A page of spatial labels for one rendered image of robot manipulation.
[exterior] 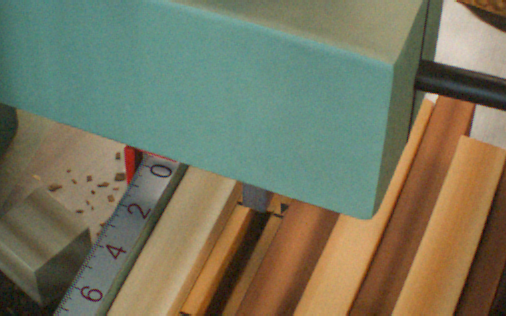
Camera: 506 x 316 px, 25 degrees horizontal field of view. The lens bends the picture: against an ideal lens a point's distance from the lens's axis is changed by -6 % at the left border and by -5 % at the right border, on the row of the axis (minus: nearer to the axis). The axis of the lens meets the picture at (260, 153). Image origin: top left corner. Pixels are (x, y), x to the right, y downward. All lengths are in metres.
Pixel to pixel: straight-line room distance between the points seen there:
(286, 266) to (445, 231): 0.06
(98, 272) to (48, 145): 0.26
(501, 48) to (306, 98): 0.26
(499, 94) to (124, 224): 0.15
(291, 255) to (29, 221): 0.19
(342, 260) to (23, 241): 0.21
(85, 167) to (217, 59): 0.31
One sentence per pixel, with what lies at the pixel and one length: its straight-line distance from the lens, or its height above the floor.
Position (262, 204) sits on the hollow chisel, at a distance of 0.43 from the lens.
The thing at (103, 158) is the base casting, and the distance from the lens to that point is 0.65.
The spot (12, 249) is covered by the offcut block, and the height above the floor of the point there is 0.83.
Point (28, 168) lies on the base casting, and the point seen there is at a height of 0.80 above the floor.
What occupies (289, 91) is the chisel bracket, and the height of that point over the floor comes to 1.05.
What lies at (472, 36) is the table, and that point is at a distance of 0.59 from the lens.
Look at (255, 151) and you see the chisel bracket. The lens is 0.36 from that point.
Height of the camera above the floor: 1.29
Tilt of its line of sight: 49 degrees down
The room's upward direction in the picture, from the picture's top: 2 degrees clockwise
